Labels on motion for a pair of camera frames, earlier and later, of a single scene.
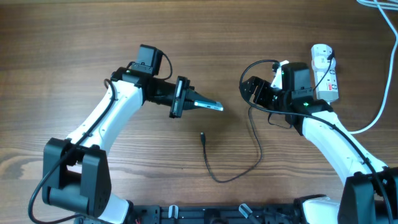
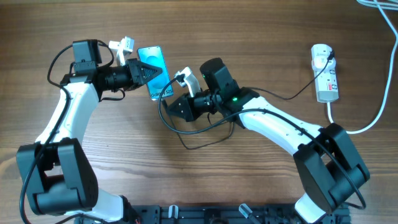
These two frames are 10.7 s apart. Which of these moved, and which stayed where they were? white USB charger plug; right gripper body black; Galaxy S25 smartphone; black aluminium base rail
Moved: Galaxy S25 smartphone; right gripper body black
Stayed: white USB charger plug; black aluminium base rail
